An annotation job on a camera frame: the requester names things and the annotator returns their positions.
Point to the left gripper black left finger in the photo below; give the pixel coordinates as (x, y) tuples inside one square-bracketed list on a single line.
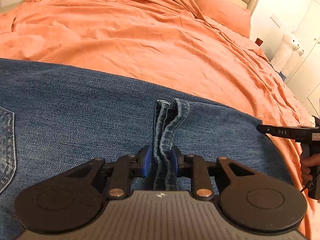
[(74, 198)]

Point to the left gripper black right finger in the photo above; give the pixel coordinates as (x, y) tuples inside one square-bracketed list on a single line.
[(249, 199)]

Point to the blue denim jeans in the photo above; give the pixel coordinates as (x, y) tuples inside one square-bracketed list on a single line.
[(56, 117)]

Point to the right hand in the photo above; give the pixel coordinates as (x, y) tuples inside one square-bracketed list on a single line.
[(306, 165)]

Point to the white plush toy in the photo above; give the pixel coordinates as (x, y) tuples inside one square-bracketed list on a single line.
[(287, 56)]

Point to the white wardrobe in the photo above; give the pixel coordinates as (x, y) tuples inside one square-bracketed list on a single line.
[(273, 19)]

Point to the orange pillow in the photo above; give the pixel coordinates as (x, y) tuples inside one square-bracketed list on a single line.
[(228, 14)]

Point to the orange duvet cover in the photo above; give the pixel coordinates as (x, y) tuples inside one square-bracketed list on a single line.
[(168, 43)]

